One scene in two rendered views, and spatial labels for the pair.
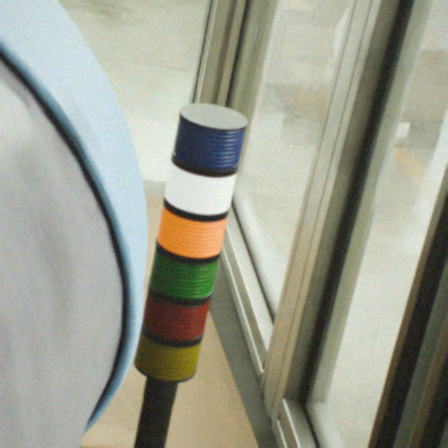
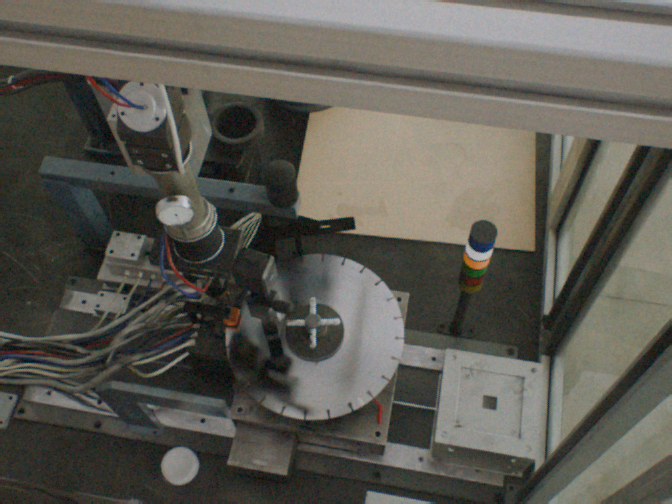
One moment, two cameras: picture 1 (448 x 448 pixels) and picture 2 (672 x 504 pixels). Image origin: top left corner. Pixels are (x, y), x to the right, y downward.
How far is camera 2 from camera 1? 0.83 m
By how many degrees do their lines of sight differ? 41
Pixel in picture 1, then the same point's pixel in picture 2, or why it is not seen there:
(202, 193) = (477, 255)
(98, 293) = not seen: outside the picture
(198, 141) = (475, 244)
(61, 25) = not seen: outside the picture
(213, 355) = (529, 186)
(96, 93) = not seen: outside the picture
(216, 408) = (521, 222)
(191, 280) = (475, 273)
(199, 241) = (477, 265)
